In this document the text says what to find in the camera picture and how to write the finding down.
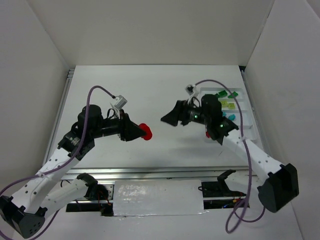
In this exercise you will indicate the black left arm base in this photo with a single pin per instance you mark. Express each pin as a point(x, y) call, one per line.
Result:
point(98, 196)

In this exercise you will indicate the white compartment tray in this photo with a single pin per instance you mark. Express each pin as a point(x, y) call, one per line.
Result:
point(249, 127)

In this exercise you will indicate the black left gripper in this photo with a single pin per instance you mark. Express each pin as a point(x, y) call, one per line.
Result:
point(124, 127)

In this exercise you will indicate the lime square lego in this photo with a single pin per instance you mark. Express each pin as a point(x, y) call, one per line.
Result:
point(231, 106)

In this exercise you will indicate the red round lego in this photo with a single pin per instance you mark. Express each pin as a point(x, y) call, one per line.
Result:
point(148, 133)

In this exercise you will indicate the blue bottom lego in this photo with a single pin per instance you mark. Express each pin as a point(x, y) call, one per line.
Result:
point(232, 117)

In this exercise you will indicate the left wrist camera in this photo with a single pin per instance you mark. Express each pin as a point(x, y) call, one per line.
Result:
point(117, 104)

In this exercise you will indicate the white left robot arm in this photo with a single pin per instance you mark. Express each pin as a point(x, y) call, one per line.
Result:
point(27, 209)

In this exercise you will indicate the silver tape sheet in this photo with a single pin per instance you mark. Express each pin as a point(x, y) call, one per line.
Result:
point(157, 198)

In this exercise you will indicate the dark green curved lego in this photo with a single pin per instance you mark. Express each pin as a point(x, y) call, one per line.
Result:
point(222, 94)

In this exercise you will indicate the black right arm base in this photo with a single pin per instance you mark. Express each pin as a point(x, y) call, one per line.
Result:
point(217, 194)

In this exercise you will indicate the aluminium table rail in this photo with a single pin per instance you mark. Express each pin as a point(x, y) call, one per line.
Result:
point(147, 173)

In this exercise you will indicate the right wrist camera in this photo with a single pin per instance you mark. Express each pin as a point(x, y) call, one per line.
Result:
point(192, 91)

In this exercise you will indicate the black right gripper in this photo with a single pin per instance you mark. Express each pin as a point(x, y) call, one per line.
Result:
point(183, 113)

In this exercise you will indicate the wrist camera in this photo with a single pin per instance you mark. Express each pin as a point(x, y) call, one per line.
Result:
point(117, 104)
point(192, 91)

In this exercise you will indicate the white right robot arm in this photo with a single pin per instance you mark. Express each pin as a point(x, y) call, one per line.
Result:
point(279, 182)

